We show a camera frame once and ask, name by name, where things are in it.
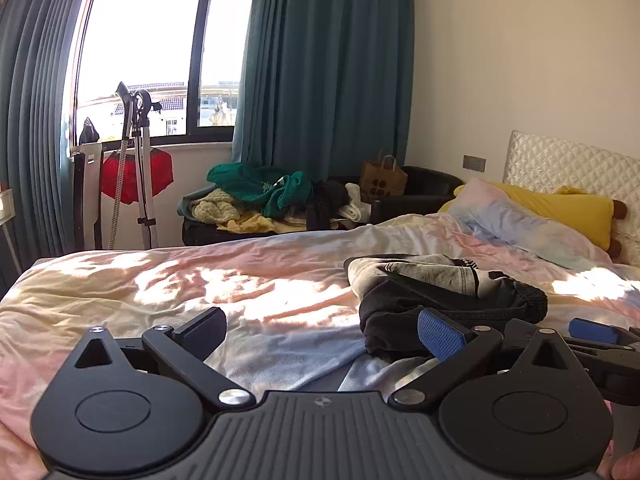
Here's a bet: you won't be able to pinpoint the black clothes pile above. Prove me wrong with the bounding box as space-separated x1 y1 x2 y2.
306 180 353 231

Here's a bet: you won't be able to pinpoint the white garment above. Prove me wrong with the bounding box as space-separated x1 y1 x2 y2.
340 182 373 222

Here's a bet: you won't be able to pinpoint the pastel bed duvet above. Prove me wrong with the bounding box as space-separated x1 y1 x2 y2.
0 210 640 480

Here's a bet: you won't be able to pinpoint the dark steam iron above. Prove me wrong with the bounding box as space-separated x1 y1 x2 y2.
78 116 103 145

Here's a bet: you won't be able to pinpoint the white dressing table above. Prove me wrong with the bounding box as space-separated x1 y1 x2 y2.
0 187 23 273

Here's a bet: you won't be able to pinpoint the garment steamer stand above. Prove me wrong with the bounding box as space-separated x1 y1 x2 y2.
107 81 163 250

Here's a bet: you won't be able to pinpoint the grey-blue cloth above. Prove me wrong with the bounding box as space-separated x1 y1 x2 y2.
176 187 211 221

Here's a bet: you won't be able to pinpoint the teal curtain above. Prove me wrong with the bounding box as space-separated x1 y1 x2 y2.
0 0 98 291
231 0 416 183

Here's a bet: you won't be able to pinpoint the black armchair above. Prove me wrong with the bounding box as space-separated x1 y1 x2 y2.
370 166 463 224

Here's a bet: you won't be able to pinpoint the black elastic-waist pants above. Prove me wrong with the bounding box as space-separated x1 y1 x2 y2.
359 271 549 361

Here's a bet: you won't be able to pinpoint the brown paper bag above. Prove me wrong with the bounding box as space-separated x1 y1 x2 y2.
360 150 408 200

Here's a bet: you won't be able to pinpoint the green garment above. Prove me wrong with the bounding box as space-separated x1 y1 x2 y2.
206 162 315 217

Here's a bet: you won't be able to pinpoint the yellow knit blanket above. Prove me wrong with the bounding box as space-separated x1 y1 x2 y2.
190 189 241 225

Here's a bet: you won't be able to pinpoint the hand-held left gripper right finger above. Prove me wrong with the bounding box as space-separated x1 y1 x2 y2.
387 308 576 411

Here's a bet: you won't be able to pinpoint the pale yellow cloth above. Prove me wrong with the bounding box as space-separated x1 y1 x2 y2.
217 211 306 233

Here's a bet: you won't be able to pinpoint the pastel pillow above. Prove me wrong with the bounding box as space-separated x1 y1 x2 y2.
437 178 613 271

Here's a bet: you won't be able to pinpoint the folded ironing board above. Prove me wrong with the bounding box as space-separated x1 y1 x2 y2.
72 141 105 251

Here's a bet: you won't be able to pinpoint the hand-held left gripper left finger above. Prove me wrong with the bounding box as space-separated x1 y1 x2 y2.
67 306 256 411

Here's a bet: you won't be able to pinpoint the red cloth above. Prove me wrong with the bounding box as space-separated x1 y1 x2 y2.
99 146 174 205

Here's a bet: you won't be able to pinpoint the grey faded garment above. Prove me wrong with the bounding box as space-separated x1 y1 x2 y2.
346 254 483 306

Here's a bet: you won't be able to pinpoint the white quilted headboard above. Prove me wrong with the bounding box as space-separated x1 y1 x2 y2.
502 130 640 261

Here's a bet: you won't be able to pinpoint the yellow pillow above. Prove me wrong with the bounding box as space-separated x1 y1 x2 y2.
454 182 616 252

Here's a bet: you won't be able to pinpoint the person's right hand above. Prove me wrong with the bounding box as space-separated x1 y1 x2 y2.
612 452 640 480

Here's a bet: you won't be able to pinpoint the window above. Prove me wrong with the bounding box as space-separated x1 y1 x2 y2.
70 0 258 146

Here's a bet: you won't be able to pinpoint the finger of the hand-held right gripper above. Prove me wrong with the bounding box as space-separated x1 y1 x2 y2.
502 320 571 347
567 317 640 356

